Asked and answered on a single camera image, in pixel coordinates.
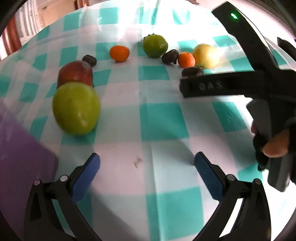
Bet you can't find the dark red pomegranate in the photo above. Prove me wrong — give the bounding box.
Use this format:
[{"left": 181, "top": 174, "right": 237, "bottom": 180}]
[{"left": 57, "top": 60, "right": 93, "bottom": 88}]

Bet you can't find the orange tangerine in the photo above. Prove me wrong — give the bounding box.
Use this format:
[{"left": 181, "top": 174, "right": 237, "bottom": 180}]
[
  {"left": 178, "top": 52, "right": 196, "bottom": 69},
  {"left": 109, "top": 45, "right": 130, "bottom": 62}
]

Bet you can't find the purple fabric storage box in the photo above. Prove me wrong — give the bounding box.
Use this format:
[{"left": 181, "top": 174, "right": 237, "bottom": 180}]
[{"left": 0, "top": 103, "right": 58, "bottom": 239}]

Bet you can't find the white glass door cabinet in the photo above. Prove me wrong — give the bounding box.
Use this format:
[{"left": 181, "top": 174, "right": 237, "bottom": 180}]
[{"left": 15, "top": 0, "right": 43, "bottom": 46}]

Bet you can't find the dark fruit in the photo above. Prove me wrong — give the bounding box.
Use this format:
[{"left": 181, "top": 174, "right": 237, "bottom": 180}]
[
  {"left": 181, "top": 67, "right": 204, "bottom": 77},
  {"left": 161, "top": 49, "right": 179, "bottom": 65},
  {"left": 82, "top": 55, "right": 97, "bottom": 67}
]

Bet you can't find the red wooden door frame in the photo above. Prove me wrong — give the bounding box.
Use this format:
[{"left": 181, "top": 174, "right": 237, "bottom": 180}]
[{"left": 2, "top": 16, "right": 22, "bottom": 55}]

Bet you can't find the yellow pear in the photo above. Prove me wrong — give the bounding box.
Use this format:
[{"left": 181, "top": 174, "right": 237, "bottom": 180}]
[{"left": 192, "top": 44, "right": 221, "bottom": 69}]

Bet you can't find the large green apple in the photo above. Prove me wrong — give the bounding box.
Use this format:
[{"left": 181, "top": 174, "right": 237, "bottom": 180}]
[{"left": 52, "top": 82, "right": 101, "bottom": 136}]

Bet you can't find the teal white checkered tablecloth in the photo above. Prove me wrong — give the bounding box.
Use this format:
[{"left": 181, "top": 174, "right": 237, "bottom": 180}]
[{"left": 0, "top": 0, "right": 292, "bottom": 241}]

